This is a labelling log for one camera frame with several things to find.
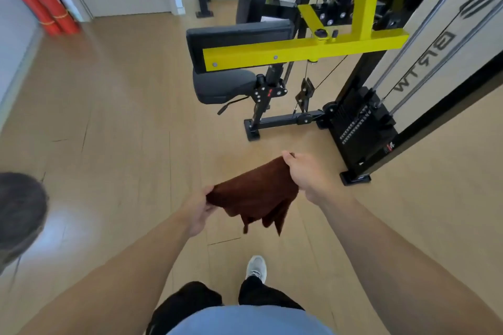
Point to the person's left hand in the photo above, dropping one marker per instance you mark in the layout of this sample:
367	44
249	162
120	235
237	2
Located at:
194	213

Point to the person's right hand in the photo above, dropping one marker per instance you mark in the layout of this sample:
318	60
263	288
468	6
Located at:
314	179

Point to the person's right fingers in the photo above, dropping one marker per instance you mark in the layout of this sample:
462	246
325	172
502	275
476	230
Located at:
292	162

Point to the person's left thumb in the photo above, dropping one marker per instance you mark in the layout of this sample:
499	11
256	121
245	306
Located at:
208	191

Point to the brown cloth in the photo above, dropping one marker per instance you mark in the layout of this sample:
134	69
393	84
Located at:
255	189

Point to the person's left forearm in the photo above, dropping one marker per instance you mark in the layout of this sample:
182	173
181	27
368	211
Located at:
125	272

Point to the person's right forearm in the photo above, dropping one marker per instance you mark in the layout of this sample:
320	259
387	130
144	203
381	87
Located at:
393	264

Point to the black weight stack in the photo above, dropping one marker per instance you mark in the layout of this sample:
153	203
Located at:
363	130

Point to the black seat adjustment lever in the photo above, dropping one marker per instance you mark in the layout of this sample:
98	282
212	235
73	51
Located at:
232	105

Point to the grey sneaker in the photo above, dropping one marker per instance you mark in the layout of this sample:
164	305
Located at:
256	268

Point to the black machine seat pad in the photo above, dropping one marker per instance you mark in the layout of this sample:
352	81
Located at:
222	85

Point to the black trousers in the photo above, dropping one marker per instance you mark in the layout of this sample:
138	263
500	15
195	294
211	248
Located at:
188	299

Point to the light blue shirt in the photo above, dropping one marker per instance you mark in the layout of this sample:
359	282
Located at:
251	321

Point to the dark grey round object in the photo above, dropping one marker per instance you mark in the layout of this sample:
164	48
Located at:
19	213

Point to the white machine shroud panel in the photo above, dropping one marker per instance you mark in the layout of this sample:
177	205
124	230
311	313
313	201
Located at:
444	32

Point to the red fire extinguisher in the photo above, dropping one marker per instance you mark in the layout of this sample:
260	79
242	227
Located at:
33	3
53	3

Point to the yellow and black gym machine frame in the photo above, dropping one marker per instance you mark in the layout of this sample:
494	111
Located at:
314	46

